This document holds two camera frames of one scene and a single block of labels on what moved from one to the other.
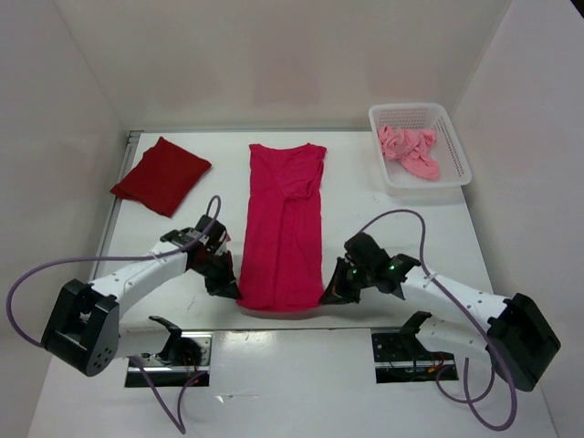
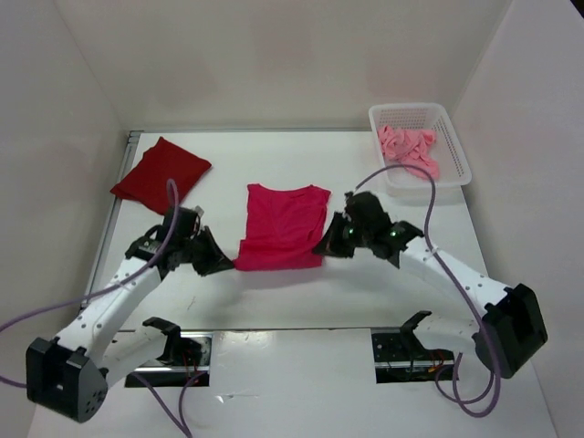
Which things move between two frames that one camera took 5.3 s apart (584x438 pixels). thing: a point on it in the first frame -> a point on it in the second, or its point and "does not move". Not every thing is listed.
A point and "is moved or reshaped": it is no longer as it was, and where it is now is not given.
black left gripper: (225, 285) -> (213, 265)
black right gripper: (338, 290) -> (330, 245)
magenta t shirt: (282, 260) is moved or reshaped
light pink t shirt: (412, 148) does not move
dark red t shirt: (165, 176) does not move
